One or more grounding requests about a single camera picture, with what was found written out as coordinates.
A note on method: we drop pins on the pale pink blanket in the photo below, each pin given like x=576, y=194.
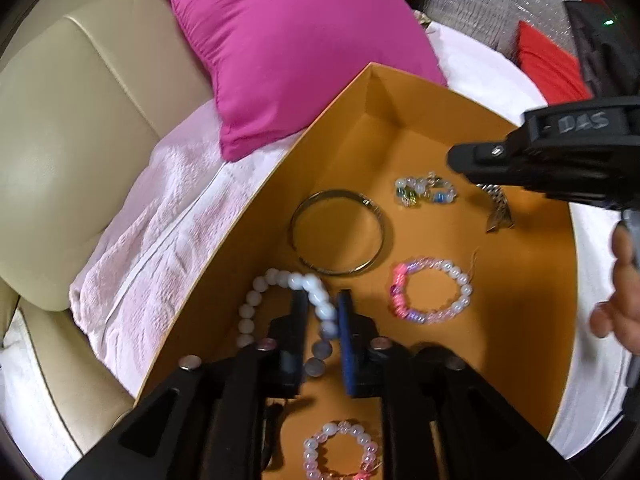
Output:
x=165, y=240

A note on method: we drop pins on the person's right hand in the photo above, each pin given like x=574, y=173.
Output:
x=625, y=290

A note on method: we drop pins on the metal watch band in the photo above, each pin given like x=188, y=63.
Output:
x=497, y=210

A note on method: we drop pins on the red pillow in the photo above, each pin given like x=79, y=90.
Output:
x=547, y=65

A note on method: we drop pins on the beige leather sofa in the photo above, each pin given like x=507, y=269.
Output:
x=85, y=125

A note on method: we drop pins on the silver foil insulation sheet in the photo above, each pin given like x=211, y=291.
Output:
x=470, y=5

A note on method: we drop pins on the orange cardboard box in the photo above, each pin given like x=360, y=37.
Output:
x=425, y=120

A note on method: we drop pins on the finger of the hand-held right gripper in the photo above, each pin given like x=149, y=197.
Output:
x=560, y=180
x=575, y=125

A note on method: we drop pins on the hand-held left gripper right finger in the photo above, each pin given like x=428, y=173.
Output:
x=350, y=355

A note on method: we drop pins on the magenta pillow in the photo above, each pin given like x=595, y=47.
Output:
x=300, y=45

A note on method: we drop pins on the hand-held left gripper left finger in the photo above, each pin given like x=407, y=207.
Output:
x=285, y=355

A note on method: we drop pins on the silver metal bangle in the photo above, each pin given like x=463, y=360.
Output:
x=300, y=210

